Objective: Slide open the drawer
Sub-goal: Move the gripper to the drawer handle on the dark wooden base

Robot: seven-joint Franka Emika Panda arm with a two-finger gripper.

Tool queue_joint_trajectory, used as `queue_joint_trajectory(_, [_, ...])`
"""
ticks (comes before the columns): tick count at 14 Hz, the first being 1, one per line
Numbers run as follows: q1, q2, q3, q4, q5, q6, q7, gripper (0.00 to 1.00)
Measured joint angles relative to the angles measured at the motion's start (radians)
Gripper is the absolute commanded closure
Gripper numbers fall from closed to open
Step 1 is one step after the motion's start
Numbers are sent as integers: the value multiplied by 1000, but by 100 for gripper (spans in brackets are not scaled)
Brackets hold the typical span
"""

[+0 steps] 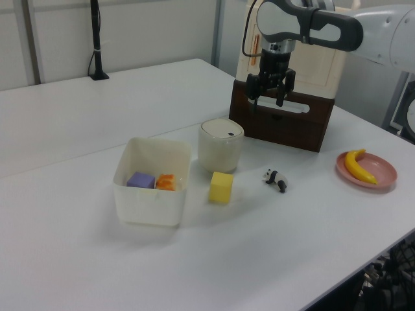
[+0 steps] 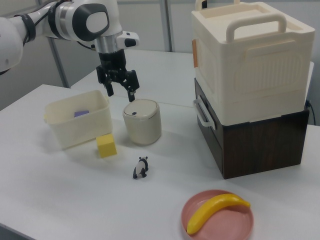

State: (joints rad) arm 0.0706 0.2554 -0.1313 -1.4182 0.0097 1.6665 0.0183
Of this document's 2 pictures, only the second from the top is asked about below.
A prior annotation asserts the pink plate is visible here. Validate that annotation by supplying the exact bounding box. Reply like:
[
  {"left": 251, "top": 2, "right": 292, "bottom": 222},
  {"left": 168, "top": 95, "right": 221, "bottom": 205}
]
[{"left": 180, "top": 189, "right": 255, "bottom": 240}]

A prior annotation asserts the purple block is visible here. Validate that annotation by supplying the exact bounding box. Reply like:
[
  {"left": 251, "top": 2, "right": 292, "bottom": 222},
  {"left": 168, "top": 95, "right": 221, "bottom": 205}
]
[{"left": 73, "top": 109, "right": 91, "bottom": 119}]

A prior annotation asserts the black cable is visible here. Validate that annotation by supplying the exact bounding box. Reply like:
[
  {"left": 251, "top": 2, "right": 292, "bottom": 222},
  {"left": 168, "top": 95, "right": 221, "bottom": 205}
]
[{"left": 304, "top": 99, "right": 314, "bottom": 126}]

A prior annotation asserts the cream storage box with handle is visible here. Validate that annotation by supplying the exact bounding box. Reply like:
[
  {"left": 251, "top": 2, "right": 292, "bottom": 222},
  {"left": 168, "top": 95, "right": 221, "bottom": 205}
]
[{"left": 190, "top": 0, "right": 316, "bottom": 124}]

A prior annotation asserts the panda toy figure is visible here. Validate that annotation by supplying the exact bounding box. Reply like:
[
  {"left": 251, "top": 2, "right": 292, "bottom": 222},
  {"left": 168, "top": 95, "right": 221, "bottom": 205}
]
[{"left": 132, "top": 156, "right": 150, "bottom": 180}]

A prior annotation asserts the cream lidded trash can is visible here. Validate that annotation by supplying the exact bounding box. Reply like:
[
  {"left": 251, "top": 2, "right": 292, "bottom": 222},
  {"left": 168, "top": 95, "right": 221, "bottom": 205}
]
[{"left": 122, "top": 98, "right": 162, "bottom": 146}]

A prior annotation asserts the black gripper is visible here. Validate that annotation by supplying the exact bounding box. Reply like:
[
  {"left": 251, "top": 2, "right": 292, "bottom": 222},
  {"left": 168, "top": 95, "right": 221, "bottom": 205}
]
[{"left": 96, "top": 48, "right": 140, "bottom": 103}]

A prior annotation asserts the yellow toy banana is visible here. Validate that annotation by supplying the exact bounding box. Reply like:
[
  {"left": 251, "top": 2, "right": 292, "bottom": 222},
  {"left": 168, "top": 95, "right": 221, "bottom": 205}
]
[{"left": 186, "top": 192, "right": 252, "bottom": 236}]

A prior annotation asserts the yellow foam block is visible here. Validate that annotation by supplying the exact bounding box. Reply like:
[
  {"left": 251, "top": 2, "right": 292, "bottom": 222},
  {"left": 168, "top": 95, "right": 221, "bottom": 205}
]
[{"left": 96, "top": 133, "right": 118, "bottom": 159}]

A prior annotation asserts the cream plastic bin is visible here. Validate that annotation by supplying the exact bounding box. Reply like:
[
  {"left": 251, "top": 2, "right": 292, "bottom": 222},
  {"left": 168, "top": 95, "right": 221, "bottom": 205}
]
[{"left": 44, "top": 89, "right": 112, "bottom": 151}]

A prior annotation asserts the dark wooden cabinet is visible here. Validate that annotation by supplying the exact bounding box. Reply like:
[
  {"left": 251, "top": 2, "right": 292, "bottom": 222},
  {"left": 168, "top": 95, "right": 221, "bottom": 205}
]
[{"left": 194, "top": 77, "right": 311, "bottom": 181}]

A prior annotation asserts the dark drawer with white handle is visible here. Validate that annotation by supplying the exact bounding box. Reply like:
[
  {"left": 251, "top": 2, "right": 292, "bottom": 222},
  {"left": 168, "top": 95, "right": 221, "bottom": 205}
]
[{"left": 191, "top": 77, "right": 225, "bottom": 179}]

